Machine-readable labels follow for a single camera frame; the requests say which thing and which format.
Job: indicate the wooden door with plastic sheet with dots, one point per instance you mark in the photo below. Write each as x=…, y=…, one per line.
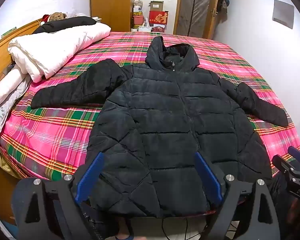
x=197, y=7

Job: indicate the black puffer jacket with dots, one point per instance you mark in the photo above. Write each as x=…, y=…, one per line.
x=165, y=120

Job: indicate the wooden wardrobe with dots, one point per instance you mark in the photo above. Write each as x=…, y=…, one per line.
x=110, y=0

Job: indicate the white duvet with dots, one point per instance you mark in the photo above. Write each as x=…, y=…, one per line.
x=52, y=47

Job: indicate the pink plaid bed sheet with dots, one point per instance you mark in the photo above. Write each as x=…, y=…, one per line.
x=52, y=140

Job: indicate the hanging bag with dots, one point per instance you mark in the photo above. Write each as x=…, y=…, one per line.
x=224, y=2

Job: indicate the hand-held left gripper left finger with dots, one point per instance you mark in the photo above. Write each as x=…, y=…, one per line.
x=90, y=177

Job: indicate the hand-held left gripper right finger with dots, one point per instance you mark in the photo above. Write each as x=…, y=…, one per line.
x=208, y=177

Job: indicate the red plush hat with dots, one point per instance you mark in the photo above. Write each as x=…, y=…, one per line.
x=44, y=19

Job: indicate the grey wall panel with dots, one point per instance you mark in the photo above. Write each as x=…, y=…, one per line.
x=283, y=13

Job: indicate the pink plastic container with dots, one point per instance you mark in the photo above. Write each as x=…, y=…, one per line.
x=138, y=20

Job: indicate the open cardboard box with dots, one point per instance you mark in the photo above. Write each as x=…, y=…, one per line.
x=156, y=6

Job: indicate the white pillow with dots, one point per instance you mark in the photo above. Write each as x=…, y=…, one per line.
x=7, y=85

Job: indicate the small red box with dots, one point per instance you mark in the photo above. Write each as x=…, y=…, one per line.
x=158, y=28

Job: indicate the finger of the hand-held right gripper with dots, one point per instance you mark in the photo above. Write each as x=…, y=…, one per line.
x=298, y=153
x=296, y=187

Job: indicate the black pillow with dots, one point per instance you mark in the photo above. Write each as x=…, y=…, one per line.
x=65, y=23

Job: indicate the wooden headboard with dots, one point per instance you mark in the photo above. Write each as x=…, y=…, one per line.
x=22, y=28

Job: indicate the green sticker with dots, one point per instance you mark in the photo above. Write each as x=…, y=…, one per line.
x=10, y=31

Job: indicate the brown teddy bear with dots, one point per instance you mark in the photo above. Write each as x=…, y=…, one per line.
x=57, y=16

